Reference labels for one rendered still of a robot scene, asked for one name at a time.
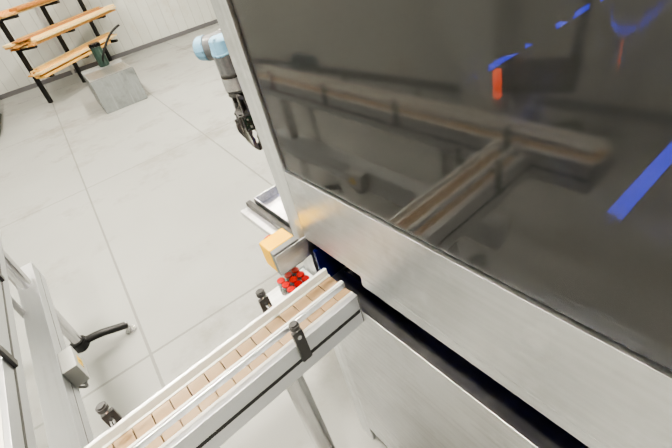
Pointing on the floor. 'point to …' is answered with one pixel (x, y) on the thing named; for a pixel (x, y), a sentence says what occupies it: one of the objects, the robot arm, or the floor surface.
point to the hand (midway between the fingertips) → (258, 145)
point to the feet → (102, 335)
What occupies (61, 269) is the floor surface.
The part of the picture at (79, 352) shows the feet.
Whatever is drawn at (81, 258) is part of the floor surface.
